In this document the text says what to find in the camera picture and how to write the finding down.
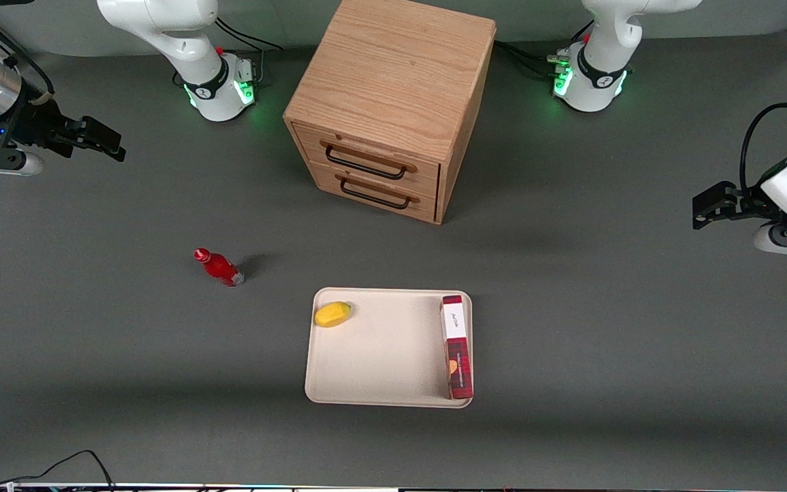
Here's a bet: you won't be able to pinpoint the yellow mango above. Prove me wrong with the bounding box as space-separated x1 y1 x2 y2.
314 301 353 329

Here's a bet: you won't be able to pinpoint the black drawer handle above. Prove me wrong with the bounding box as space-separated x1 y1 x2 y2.
320 139 417 181
334 172 421 210

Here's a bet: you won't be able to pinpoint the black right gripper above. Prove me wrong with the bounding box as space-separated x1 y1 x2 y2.
11 101 126 163

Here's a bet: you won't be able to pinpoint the red coke bottle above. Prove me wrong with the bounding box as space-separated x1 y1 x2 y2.
193 248 245 288

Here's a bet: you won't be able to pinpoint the black right base cables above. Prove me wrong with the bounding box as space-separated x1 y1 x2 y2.
215 16 284 83

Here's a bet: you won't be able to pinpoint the beige plastic tray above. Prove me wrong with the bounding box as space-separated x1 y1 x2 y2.
304 287 474 409

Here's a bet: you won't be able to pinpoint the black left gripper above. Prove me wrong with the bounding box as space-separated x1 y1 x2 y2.
692 180 778 230

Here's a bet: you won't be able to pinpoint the wooden two-drawer cabinet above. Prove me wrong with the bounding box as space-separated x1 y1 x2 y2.
283 0 497 226

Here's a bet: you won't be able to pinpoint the black cable on table edge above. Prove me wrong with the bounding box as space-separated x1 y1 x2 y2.
0 450 115 490

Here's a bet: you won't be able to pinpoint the black looping arm cable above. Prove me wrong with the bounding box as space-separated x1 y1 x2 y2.
740 102 787 193

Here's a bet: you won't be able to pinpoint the red and white box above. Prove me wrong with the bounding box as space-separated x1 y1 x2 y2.
440 295 474 400

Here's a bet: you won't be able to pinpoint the black base cables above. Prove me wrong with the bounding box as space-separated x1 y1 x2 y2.
494 20 596 81
215 16 284 83

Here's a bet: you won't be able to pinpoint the black left base cables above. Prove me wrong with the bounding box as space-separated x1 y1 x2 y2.
494 20 596 81

